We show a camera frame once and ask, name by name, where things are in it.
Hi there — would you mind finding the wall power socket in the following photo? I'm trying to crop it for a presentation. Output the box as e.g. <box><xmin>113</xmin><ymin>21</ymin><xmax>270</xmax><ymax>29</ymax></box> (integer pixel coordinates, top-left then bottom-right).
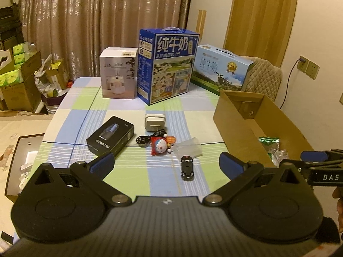
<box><xmin>297</xmin><ymin>56</ymin><xmax>309</xmax><ymax>73</ymax></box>

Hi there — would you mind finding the cardboard box with clutter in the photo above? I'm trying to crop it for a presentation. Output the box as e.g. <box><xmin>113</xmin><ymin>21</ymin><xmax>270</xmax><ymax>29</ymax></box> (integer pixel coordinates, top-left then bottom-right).
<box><xmin>34</xmin><ymin>54</ymin><xmax>73</xmax><ymax>114</ymax></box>

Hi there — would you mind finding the silver foil pouch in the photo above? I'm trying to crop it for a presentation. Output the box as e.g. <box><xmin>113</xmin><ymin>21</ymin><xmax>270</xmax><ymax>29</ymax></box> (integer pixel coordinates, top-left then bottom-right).
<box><xmin>258</xmin><ymin>136</ymin><xmax>280</xmax><ymax>165</ymax></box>

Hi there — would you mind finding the black wall cable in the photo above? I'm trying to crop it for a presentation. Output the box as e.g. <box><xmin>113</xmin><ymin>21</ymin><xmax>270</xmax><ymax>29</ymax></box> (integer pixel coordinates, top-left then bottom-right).
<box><xmin>279</xmin><ymin>58</ymin><xmax>305</xmax><ymax>110</ymax></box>

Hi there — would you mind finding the clear plastic cup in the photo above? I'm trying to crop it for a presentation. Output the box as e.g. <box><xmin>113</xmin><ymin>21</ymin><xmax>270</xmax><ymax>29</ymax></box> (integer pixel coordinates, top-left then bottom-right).
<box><xmin>173</xmin><ymin>137</ymin><xmax>202</xmax><ymax>160</ymax></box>

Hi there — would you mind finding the white power adapter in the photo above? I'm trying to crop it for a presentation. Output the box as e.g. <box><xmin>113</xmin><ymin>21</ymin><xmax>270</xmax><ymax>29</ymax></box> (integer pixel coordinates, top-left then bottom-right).
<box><xmin>145</xmin><ymin>114</ymin><xmax>166</xmax><ymax>132</ymax></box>

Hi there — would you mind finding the tall blue milk carton box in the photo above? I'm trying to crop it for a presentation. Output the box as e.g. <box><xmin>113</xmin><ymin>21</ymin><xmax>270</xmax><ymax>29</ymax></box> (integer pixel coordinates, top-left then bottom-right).
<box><xmin>137</xmin><ymin>27</ymin><xmax>199</xmax><ymax>105</ymax></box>

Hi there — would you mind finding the black folding cart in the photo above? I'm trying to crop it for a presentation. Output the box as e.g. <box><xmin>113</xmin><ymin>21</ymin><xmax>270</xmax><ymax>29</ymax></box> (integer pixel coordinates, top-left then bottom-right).
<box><xmin>0</xmin><ymin>0</ymin><xmax>24</xmax><ymax>51</ymax></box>

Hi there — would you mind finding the wall switch plate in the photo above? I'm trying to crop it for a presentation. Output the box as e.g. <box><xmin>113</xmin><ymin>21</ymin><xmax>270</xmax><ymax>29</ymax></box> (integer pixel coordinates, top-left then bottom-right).
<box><xmin>306</xmin><ymin>61</ymin><xmax>320</xmax><ymax>80</ymax></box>

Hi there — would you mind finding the small black toy car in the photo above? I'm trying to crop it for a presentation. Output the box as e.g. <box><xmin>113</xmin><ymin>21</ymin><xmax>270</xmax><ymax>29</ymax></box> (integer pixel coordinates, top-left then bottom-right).
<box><xmin>181</xmin><ymin>155</ymin><xmax>194</xmax><ymax>181</ymax></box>

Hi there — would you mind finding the light blue milk gift box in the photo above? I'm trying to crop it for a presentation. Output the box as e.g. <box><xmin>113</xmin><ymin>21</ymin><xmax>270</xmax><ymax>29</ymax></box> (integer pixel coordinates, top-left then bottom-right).
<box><xmin>191</xmin><ymin>44</ymin><xmax>254</xmax><ymax>95</ymax></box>

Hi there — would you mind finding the checkered tablecloth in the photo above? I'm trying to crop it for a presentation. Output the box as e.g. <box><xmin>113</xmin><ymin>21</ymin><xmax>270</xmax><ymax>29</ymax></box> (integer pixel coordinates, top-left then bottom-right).
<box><xmin>33</xmin><ymin>77</ymin><xmax>228</xmax><ymax>198</ymax></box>

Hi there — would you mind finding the quilted beige chair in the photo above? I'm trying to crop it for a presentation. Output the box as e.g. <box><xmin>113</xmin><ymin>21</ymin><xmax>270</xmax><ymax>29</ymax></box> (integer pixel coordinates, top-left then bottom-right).
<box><xmin>242</xmin><ymin>56</ymin><xmax>283</xmax><ymax>102</ymax></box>

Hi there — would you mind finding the person's right hand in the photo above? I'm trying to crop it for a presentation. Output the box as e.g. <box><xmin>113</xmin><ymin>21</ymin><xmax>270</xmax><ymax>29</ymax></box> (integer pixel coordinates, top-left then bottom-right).
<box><xmin>332</xmin><ymin>187</ymin><xmax>343</xmax><ymax>233</ymax></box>

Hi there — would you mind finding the brown curtain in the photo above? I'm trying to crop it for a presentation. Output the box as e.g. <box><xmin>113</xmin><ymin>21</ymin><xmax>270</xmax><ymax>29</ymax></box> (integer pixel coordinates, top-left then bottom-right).
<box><xmin>19</xmin><ymin>0</ymin><xmax>190</xmax><ymax>79</ymax></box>

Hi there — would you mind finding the red Doraemon toy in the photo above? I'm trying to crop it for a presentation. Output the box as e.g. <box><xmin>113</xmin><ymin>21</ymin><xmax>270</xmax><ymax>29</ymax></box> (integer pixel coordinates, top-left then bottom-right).
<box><xmin>151</xmin><ymin>134</ymin><xmax>176</xmax><ymax>155</ymax></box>

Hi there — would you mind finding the open brown cardboard box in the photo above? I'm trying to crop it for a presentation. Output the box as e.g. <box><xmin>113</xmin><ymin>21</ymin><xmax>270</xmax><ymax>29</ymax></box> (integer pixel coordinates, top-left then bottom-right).
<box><xmin>213</xmin><ymin>91</ymin><xmax>313</xmax><ymax>167</ymax></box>

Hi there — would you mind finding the white humidifier box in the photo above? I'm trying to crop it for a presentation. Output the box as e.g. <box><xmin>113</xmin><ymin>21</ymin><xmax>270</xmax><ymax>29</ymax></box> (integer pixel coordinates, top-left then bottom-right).
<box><xmin>99</xmin><ymin>47</ymin><xmax>138</xmax><ymax>99</ymax></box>

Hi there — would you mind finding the dark tray on floor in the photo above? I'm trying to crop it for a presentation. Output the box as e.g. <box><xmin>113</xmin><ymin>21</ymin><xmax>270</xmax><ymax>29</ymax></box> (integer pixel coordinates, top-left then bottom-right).
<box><xmin>5</xmin><ymin>133</ymin><xmax>44</xmax><ymax>202</ymax></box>

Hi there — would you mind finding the cardboard box with tissue packs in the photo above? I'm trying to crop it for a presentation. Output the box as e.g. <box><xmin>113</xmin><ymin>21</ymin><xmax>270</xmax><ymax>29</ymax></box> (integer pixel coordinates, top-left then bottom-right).
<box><xmin>1</xmin><ymin>42</ymin><xmax>41</xmax><ymax>112</ymax></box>

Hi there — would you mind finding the black shaver box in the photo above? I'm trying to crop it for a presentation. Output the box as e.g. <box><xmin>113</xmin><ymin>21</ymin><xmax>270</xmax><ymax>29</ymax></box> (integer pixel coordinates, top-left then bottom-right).
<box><xmin>86</xmin><ymin>116</ymin><xmax>134</xmax><ymax>156</ymax></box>

